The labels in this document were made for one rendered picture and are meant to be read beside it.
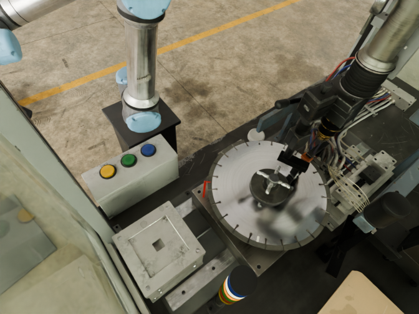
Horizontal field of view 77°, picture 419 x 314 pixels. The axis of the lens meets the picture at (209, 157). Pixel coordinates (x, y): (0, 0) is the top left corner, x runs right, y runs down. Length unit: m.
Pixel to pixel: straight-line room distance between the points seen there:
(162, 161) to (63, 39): 2.45
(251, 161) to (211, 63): 1.95
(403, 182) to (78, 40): 2.87
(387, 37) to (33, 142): 0.60
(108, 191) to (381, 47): 0.74
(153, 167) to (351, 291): 0.72
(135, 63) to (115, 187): 0.36
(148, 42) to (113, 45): 2.19
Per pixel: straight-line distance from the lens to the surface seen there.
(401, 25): 0.58
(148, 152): 0.86
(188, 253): 0.73
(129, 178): 0.83
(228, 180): 0.76
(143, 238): 0.75
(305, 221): 0.77
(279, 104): 0.59
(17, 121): 0.43
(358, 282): 1.01
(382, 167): 1.06
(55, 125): 2.33
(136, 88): 0.85
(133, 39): 0.76
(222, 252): 0.88
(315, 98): 0.58
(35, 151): 0.47
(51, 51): 3.04
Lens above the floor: 1.61
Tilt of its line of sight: 57 degrees down
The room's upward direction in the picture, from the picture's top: 7 degrees clockwise
